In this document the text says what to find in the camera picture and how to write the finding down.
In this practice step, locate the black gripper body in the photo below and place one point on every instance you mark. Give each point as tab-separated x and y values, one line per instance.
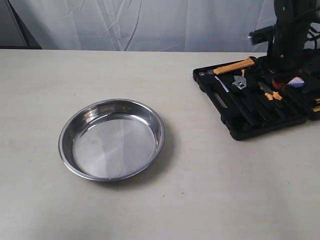
287	49

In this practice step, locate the silver adjustable wrench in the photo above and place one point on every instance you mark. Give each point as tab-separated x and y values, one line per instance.
240	81

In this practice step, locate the black plastic tool case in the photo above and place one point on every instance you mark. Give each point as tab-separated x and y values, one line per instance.
248	113

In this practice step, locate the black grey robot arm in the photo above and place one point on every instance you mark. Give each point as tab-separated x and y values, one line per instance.
293	21

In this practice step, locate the blue white screwdriver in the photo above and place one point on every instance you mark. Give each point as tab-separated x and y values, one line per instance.
222	84

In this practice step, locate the white backdrop curtain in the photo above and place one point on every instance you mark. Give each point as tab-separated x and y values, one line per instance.
146	25

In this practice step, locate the round stainless steel tray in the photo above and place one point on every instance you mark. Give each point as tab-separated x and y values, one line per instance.
111	140

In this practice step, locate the dark panel behind curtain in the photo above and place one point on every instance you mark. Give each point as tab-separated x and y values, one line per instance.
13	32

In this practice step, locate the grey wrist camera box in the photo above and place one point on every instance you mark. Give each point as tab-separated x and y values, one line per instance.
265	34

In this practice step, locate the orange handled pliers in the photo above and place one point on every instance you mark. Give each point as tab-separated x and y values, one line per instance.
269	93

